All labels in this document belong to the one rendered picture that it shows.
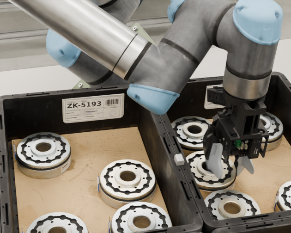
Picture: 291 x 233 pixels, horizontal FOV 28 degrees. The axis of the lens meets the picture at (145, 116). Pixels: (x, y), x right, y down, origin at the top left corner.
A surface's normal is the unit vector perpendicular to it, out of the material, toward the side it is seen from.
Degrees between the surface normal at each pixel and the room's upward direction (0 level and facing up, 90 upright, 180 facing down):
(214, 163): 83
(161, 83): 55
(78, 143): 0
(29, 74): 0
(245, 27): 87
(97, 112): 90
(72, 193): 0
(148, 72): 67
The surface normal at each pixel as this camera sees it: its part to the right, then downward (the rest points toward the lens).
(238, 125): -0.97, 0.11
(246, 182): 0.05, -0.79
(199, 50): 0.58, 0.36
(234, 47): -0.73, 0.42
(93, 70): 0.22, 0.72
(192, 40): 0.18, 0.09
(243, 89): -0.28, 0.57
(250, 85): -0.07, 0.60
